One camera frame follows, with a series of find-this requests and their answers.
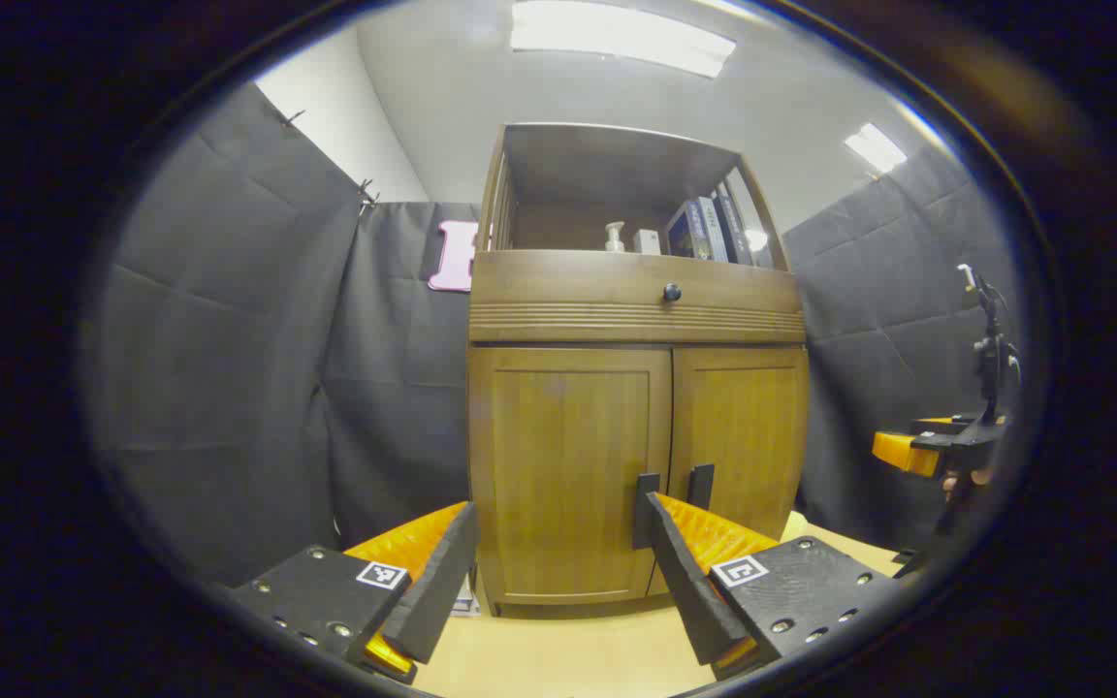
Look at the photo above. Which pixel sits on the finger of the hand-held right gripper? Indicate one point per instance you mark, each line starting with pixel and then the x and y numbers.
pixel 903 454

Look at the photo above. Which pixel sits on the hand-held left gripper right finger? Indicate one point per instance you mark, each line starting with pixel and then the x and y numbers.
pixel 689 582

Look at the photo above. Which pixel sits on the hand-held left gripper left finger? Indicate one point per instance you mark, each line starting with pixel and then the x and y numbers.
pixel 442 582

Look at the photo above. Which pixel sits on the wooden shoe cabinet door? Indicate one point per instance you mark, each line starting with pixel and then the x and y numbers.
pixel 748 436
pixel 558 465

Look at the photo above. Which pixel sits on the wooden double-door shoe cabinet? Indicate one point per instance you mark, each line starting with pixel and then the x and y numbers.
pixel 617 174

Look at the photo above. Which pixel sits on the stack of white books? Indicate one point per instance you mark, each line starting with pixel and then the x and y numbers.
pixel 466 601

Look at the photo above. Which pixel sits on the small ceiling light panel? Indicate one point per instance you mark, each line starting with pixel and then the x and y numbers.
pixel 876 148

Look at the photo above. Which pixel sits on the wooden drawer with black knob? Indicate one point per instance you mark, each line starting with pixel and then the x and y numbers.
pixel 568 286

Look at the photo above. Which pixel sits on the small white box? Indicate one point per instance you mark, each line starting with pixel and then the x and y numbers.
pixel 647 242

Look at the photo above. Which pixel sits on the white pump bottle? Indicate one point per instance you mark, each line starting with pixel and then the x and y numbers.
pixel 614 239

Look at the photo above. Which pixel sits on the black cloth clip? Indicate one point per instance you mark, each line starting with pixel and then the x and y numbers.
pixel 367 194
pixel 293 117

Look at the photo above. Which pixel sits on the large ceiling light panel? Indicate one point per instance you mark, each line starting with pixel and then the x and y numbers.
pixel 617 34

